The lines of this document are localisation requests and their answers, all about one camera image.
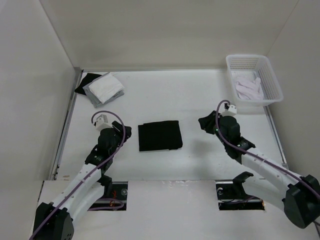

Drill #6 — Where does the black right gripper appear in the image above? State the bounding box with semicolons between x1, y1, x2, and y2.
197;110;229;146

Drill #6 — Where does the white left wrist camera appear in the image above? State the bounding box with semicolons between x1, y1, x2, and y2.
94;114;112;132

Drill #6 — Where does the folded black tank top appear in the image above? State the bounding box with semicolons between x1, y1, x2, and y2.
74;73;102;96

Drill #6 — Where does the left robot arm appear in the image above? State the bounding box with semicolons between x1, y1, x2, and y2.
30;121;132;240

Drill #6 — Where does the white plastic basket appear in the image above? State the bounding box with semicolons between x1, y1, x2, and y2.
225;54;284;107

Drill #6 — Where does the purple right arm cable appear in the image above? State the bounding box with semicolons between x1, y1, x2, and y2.
215;99;320;197

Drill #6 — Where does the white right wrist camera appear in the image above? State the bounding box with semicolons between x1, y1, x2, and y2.
221;102;237;117

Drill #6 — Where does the white tank top in basket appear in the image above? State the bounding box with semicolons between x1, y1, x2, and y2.
233;73;264;101

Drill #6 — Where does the folded white tank top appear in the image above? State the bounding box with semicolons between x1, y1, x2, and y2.
88;73;125;104

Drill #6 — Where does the folded grey tank top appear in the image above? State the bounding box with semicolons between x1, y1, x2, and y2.
83;72;124;108

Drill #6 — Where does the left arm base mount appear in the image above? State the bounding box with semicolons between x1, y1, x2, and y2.
89;176;129;211

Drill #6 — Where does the black tank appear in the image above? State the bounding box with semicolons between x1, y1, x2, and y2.
74;73;102;96
138;120;183;152

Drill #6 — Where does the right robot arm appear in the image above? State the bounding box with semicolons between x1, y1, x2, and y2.
198;110;320;229

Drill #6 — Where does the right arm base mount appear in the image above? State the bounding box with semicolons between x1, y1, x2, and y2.
215;171;265;211

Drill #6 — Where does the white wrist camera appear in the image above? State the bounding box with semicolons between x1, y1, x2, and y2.
221;102;237;117
94;114;112;132

